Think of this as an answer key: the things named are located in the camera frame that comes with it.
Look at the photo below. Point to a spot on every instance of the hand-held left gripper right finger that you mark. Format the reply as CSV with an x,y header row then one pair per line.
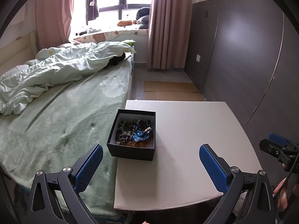
x,y
213,168

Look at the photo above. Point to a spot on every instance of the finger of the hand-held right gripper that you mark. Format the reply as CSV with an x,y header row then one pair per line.
x,y
266,145
278,138

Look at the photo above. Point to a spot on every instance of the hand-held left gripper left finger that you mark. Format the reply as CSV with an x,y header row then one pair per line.
x,y
90,168

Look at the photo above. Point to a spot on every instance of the black jewelry box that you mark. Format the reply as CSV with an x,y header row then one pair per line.
x,y
130,152

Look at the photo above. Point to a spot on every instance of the blue and grey bead jewelry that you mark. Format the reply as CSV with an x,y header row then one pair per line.
x,y
140,136

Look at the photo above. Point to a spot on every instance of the person's right hand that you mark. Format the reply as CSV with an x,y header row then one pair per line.
x,y
281,196

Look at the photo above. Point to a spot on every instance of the bed with green sheet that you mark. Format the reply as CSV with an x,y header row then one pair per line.
x,y
70,112

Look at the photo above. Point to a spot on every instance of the flat cardboard sheet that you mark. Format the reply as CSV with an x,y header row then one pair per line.
x,y
172,91

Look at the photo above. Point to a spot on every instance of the pale green duvet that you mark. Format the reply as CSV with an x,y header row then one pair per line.
x,y
58,63

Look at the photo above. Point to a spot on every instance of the small green item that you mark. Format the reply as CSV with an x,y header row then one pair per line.
x,y
130,43

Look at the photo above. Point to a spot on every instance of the bear print window cushion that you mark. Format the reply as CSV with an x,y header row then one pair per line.
x,y
105,35

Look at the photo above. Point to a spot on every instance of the orange plush toy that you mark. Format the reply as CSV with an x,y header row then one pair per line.
x,y
125,22

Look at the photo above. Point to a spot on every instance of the pink curtain by bed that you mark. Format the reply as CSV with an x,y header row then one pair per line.
x,y
56,14

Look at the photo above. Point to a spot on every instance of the dark pillow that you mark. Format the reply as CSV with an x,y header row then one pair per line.
x,y
143,16

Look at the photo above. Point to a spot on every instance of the hanging dark jacket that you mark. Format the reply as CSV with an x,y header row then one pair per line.
x,y
92,2

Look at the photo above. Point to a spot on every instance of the white wall outlet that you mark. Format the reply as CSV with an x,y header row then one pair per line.
x,y
198,58

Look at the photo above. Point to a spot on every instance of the pink curtain by wall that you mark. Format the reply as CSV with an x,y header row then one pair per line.
x,y
168,23

